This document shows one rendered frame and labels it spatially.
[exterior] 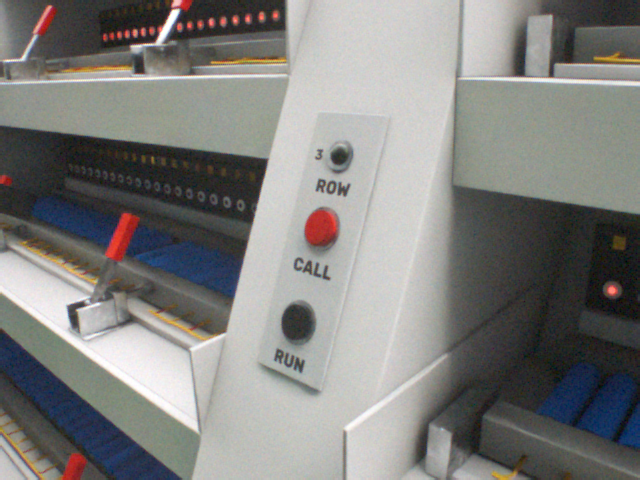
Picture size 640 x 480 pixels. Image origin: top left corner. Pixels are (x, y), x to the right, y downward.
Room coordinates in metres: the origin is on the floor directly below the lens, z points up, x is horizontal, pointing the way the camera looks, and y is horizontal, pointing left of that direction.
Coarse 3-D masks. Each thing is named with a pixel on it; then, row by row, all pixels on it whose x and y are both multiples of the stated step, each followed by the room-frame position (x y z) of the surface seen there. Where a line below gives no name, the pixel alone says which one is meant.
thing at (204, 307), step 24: (0, 216) 0.65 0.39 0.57; (48, 240) 0.56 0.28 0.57; (72, 240) 0.53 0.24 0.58; (96, 264) 0.49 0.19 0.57; (120, 264) 0.46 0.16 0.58; (144, 264) 0.46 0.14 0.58; (168, 288) 0.42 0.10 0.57; (192, 288) 0.41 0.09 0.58; (192, 312) 0.40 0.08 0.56; (216, 312) 0.38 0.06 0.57
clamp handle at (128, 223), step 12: (132, 216) 0.40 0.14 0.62; (120, 228) 0.40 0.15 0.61; (132, 228) 0.40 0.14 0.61; (120, 240) 0.40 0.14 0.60; (108, 252) 0.40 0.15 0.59; (120, 252) 0.40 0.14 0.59; (108, 264) 0.40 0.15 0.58; (108, 276) 0.39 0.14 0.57; (96, 288) 0.40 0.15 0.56; (96, 300) 0.39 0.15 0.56
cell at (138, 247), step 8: (136, 240) 0.54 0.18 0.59; (144, 240) 0.54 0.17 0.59; (152, 240) 0.55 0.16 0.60; (160, 240) 0.55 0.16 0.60; (168, 240) 0.56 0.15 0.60; (128, 248) 0.53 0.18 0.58; (136, 248) 0.53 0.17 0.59; (144, 248) 0.54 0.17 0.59; (152, 248) 0.55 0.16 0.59; (128, 256) 0.53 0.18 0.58
